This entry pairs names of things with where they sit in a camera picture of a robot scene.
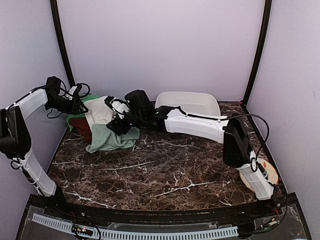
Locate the black front rail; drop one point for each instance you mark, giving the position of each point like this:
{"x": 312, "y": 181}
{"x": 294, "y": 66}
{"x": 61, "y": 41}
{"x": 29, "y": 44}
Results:
{"x": 238, "y": 214}

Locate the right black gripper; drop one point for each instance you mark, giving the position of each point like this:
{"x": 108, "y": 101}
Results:
{"x": 117, "y": 125}

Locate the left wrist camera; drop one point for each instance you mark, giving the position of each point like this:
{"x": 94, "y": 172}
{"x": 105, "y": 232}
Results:
{"x": 73, "y": 92}

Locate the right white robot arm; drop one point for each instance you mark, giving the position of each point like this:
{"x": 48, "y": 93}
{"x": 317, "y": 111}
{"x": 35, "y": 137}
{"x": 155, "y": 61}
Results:
{"x": 237, "y": 152}

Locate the round floral coaster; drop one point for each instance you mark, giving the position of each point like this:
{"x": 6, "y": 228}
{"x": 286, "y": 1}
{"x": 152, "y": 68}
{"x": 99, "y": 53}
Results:
{"x": 270, "y": 169}

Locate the right black frame post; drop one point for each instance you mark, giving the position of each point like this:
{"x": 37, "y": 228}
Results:
{"x": 259, "y": 52}

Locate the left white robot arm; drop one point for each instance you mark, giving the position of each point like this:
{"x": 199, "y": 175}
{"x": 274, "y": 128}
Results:
{"x": 16, "y": 141}

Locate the cream white towel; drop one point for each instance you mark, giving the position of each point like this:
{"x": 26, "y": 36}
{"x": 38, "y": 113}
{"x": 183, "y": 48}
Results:
{"x": 98, "y": 112}

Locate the white slotted cable duct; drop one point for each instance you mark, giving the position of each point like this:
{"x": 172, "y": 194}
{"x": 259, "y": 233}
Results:
{"x": 121, "y": 231}

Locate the bright green towel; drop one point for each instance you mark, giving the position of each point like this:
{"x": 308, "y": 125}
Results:
{"x": 78, "y": 112}

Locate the left black frame post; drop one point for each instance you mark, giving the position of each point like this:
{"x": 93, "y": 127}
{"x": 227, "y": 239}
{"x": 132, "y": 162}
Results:
{"x": 61, "y": 42}

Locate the dark red towel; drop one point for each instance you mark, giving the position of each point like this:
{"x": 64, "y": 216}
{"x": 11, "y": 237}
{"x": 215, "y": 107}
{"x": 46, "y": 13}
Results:
{"x": 82, "y": 126}

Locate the mint green panda towel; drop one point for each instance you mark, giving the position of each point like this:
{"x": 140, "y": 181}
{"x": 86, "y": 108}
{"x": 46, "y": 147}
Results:
{"x": 104, "y": 139}

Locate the black frame post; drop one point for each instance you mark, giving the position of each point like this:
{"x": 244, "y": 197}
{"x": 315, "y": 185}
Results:
{"x": 259, "y": 52}
{"x": 61, "y": 42}

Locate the white plastic basin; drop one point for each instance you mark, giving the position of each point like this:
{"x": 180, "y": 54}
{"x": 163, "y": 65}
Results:
{"x": 190, "y": 102}

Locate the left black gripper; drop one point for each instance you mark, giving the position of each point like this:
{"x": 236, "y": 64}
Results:
{"x": 75, "y": 110}

